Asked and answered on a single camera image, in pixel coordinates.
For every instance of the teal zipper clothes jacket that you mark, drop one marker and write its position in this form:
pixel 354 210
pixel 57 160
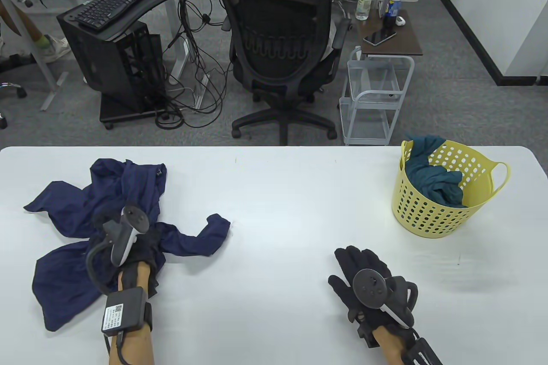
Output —
pixel 432 176

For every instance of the black computer tower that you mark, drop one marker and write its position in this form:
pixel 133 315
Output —
pixel 94 57

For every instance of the navy blue clothes jacket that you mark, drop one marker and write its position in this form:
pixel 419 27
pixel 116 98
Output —
pixel 85 202

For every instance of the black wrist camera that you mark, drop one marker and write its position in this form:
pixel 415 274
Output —
pixel 421 352
pixel 126 311

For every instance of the chrome chair base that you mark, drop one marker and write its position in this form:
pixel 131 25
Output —
pixel 17 92

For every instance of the yellow perforated plastic basket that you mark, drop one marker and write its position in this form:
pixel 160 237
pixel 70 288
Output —
pixel 432 219

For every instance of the blue cap soda bottle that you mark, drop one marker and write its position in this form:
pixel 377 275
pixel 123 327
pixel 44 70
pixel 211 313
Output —
pixel 391 7

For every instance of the person's left forearm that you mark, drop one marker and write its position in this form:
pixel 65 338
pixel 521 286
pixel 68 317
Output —
pixel 135 326

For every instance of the black smartphone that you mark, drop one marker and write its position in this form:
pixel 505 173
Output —
pixel 379 37

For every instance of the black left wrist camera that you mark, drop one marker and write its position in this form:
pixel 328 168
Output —
pixel 126 311

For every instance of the brown side table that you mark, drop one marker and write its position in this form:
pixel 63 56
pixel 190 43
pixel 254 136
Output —
pixel 406 37

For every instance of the black mesh office chair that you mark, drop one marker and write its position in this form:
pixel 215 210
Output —
pixel 278 82

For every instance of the grey right hand controller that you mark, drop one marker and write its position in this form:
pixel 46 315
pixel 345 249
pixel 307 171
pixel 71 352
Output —
pixel 370 288

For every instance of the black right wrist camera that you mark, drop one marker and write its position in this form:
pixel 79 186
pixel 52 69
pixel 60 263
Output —
pixel 421 352

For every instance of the person's right hand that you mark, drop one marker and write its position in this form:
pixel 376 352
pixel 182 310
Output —
pixel 359 260

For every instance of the black rolling computer platform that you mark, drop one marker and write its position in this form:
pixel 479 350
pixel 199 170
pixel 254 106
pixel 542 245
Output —
pixel 115 110

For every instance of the black keyboard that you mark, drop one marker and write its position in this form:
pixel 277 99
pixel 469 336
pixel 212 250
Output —
pixel 113 3

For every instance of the person's right forearm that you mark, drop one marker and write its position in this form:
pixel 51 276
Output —
pixel 391 345

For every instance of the person's left hand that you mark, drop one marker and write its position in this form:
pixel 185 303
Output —
pixel 147 247

